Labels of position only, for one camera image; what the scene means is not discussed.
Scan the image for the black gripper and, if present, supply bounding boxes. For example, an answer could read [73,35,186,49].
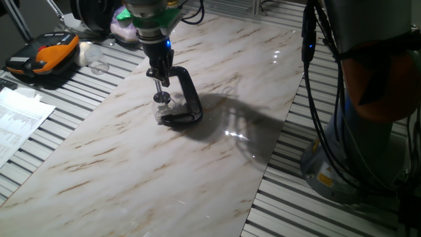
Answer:
[141,37,175,88]

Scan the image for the chrome jar lid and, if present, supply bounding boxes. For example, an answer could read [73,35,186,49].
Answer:
[153,92,172,104]

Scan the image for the small clear glass jar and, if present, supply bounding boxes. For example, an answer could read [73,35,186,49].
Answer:
[151,97,179,124]

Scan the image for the black C-clamp with steel screw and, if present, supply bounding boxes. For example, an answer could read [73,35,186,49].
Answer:
[153,65,204,128]

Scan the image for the purple plastic bag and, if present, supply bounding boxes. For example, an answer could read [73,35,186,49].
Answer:
[110,5,139,43]

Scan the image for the clear plastic cup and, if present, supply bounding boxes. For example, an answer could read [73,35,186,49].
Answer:
[84,44,110,76]

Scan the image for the white round object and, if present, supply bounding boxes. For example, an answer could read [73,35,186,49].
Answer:
[74,41,93,68]

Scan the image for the black round spool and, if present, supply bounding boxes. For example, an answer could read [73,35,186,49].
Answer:
[70,0,124,34]

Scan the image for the marble patterned board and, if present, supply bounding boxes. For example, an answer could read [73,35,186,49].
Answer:
[0,13,318,237]

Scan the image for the orange and black teach pendant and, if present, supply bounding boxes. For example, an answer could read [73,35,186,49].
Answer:
[5,32,81,78]

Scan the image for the thin metal rod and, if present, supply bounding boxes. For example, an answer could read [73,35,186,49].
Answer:
[45,0,72,32]

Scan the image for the white printed paper sheets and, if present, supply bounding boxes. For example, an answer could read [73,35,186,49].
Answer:
[0,87,57,169]

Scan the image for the dark aluminium profile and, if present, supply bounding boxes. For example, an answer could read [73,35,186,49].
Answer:
[0,0,34,44]

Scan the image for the black keyboard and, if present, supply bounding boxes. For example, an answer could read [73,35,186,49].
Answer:
[0,78,19,93]

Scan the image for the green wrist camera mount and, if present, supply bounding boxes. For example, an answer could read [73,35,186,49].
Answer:
[115,7,184,30]

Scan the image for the aluminium post with foot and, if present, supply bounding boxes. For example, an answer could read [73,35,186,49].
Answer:
[249,0,268,16]

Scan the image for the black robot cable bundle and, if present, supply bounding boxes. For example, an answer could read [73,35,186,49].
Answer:
[179,0,366,196]

